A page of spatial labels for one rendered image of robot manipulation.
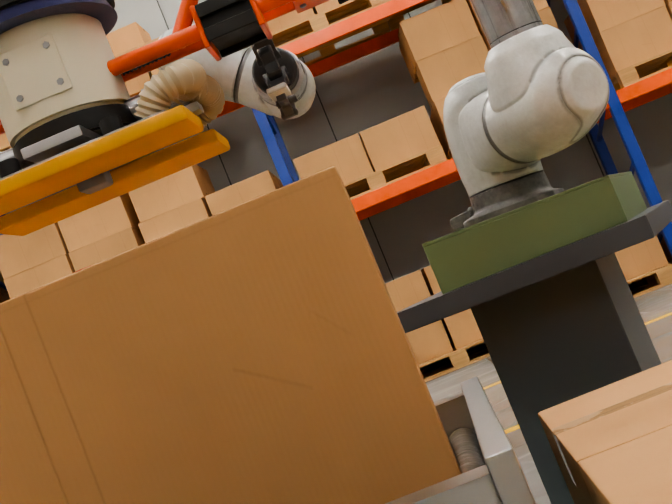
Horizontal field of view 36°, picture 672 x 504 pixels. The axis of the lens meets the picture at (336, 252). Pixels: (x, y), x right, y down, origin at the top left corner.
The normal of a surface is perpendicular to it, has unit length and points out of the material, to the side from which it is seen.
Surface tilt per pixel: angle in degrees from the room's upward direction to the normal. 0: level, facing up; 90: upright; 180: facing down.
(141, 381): 90
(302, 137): 90
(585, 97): 97
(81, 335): 90
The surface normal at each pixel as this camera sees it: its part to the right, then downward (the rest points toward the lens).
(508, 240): -0.37, 0.10
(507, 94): -0.84, 0.29
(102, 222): -0.07, -0.03
